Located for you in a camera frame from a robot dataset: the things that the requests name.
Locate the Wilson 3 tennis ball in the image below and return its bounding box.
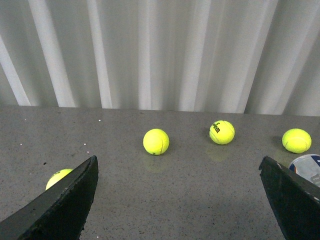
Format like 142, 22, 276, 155
209, 120, 235, 145

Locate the tennis ball front left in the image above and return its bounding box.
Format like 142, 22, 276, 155
45, 168, 73, 190

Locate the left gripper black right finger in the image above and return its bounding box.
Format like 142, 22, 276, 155
259, 156, 320, 240

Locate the clear Wilson tennis can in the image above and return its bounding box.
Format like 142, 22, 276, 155
289, 154, 320, 187

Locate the tennis ball far right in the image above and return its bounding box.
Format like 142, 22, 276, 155
282, 128, 312, 154

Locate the white pleated curtain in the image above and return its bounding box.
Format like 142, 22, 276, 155
0, 0, 320, 116

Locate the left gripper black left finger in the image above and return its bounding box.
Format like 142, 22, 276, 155
0, 155, 99, 240

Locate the plain yellow tennis ball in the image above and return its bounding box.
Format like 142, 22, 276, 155
143, 128, 170, 156

